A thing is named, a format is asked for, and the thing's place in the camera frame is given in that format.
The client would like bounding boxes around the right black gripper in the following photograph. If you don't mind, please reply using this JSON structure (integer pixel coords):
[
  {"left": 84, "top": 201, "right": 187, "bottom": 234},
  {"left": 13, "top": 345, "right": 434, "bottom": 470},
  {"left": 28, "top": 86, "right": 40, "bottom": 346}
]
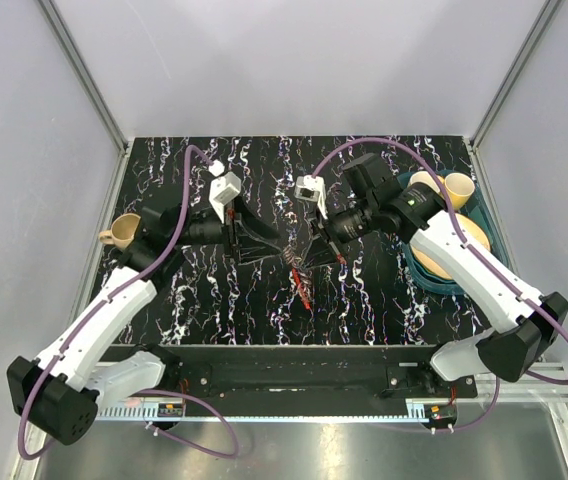
[{"left": 300, "top": 196, "right": 378, "bottom": 272}]

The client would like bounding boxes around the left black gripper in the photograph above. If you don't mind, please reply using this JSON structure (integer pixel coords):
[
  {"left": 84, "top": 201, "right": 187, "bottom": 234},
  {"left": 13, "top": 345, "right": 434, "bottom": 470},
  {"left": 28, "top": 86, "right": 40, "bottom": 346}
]
[{"left": 172, "top": 194, "right": 283, "bottom": 264}]

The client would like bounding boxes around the red grey key holder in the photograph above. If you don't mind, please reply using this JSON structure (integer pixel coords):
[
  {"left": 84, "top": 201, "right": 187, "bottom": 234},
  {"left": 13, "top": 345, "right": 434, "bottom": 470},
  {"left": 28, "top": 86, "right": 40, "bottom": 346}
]
[{"left": 282, "top": 245, "right": 313, "bottom": 310}]

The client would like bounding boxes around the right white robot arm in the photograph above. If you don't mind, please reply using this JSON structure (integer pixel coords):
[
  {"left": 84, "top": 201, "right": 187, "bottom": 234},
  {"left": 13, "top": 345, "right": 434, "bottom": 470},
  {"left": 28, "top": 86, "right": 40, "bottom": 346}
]
[{"left": 295, "top": 154, "right": 568, "bottom": 397}]

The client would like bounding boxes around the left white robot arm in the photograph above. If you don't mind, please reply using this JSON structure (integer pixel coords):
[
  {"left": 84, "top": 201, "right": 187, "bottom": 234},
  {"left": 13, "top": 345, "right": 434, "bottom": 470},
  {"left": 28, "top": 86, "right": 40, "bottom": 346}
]
[{"left": 7, "top": 197, "right": 281, "bottom": 445}]

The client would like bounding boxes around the tan ceramic mug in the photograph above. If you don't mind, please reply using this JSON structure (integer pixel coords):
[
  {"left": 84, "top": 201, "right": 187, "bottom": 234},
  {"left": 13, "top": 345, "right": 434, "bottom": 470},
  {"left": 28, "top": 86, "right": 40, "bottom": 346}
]
[{"left": 98, "top": 213, "right": 141, "bottom": 251}]

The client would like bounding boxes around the light green mug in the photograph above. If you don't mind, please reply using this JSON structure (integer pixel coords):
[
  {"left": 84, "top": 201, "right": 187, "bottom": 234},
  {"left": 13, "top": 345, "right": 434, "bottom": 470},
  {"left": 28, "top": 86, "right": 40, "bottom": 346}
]
[{"left": 408, "top": 171, "right": 445, "bottom": 191}]

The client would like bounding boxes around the black base bar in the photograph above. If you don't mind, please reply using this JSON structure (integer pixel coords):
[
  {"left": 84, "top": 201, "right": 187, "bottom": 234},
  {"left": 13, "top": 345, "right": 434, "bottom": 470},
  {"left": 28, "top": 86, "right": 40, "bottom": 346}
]
[{"left": 98, "top": 342, "right": 480, "bottom": 419}]

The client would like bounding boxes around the cream patterned plate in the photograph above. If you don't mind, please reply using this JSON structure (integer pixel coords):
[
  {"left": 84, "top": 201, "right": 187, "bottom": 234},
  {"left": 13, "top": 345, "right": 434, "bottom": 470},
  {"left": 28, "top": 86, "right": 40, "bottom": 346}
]
[{"left": 410, "top": 213, "right": 491, "bottom": 281}]

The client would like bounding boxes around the yellow mug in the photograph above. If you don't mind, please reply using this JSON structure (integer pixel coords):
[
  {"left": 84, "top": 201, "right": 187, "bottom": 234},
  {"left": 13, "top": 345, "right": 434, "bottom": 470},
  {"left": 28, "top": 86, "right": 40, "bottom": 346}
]
[{"left": 444, "top": 172, "right": 475, "bottom": 211}]

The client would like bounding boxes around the teal plastic bin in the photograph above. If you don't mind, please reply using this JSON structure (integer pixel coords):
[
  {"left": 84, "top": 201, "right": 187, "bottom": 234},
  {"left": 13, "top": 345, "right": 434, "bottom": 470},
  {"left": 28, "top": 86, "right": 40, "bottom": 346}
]
[{"left": 401, "top": 188, "right": 510, "bottom": 296}]

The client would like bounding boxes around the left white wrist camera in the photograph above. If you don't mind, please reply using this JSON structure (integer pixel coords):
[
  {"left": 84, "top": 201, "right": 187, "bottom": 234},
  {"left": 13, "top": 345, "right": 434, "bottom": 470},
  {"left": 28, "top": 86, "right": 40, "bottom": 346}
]
[{"left": 209, "top": 172, "right": 241, "bottom": 222}]

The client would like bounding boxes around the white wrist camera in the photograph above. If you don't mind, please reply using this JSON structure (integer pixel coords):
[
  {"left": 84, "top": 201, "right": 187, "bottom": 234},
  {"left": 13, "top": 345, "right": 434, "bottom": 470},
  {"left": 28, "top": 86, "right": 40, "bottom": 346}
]
[
  {"left": 209, "top": 172, "right": 241, "bottom": 222},
  {"left": 294, "top": 175, "right": 328, "bottom": 219}
]

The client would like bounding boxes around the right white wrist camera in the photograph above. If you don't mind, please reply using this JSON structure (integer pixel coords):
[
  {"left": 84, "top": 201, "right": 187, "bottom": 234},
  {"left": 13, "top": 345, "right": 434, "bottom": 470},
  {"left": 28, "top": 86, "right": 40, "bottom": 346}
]
[{"left": 294, "top": 175, "right": 328, "bottom": 219}]

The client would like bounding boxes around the purple floor cable left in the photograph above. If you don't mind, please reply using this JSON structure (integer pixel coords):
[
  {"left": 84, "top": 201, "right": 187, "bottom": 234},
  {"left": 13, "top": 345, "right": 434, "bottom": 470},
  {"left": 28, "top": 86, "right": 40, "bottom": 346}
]
[{"left": 138, "top": 389, "right": 240, "bottom": 460}]

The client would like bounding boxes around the purple floor cable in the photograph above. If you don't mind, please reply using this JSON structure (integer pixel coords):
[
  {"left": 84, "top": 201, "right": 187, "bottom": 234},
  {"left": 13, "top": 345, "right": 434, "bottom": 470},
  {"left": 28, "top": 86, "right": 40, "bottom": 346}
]
[
  {"left": 138, "top": 389, "right": 240, "bottom": 460},
  {"left": 378, "top": 374, "right": 503, "bottom": 436}
]

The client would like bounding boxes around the purple floor cable right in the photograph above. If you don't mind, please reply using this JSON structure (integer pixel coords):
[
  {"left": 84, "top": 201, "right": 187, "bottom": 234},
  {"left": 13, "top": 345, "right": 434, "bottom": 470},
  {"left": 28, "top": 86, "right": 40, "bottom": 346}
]
[{"left": 378, "top": 374, "right": 503, "bottom": 436}]

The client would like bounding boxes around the left aluminium frame post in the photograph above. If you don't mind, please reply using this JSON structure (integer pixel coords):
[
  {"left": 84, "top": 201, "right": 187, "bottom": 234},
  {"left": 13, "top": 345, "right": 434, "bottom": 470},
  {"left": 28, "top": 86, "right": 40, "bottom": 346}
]
[{"left": 35, "top": 0, "right": 128, "bottom": 153}]

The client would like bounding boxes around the aluminium frame post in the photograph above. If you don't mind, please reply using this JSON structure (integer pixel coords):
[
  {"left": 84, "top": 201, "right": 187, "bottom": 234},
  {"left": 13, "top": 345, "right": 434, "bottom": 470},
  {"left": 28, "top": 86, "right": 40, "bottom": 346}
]
[
  {"left": 469, "top": 0, "right": 564, "bottom": 149},
  {"left": 35, "top": 0, "right": 128, "bottom": 153}
]

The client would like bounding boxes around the right aluminium frame post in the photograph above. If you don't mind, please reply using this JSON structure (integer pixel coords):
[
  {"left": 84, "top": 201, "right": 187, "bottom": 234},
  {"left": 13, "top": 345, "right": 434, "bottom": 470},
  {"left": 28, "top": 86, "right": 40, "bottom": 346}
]
[{"left": 469, "top": 0, "right": 564, "bottom": 149}]

